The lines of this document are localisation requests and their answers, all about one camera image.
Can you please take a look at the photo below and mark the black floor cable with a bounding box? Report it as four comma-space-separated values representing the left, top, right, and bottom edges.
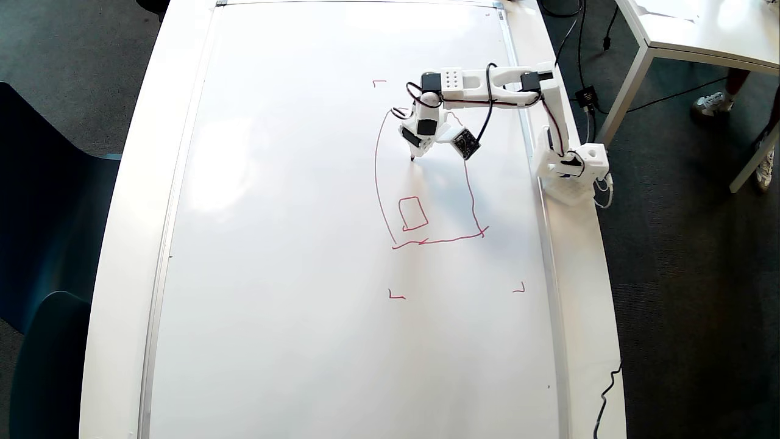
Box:
600, 77, 730, 115
538, 0, 584, 19
592, 362, 623, 439
575, 0, 589, 92

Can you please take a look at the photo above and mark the white base cable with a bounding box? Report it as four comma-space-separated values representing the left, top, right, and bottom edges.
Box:
594, 173, 614, 209

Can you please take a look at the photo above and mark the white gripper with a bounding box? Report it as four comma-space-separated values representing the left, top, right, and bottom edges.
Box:
400, 109, 455, 157

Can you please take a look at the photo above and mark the dark blue chair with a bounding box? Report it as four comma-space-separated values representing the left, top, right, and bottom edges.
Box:
0, 81, 123, 335
135, 0, 172, 22
9, 291, 93, 439

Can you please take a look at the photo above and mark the white side table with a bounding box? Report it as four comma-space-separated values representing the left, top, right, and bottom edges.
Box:
594, 0, 780, 195

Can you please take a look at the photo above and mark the black wrist camera board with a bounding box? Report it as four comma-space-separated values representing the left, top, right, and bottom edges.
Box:
452, 126, 483, 161

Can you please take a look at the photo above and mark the black cable with plug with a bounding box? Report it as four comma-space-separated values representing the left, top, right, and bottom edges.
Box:
603, 5, 620, 51

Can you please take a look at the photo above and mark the black camera cable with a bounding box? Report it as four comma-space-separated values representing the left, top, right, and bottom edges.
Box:
477, 62, 509, 142

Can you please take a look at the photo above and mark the large whiteboard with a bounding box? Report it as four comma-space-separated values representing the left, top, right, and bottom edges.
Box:
138, 0, 572, 439

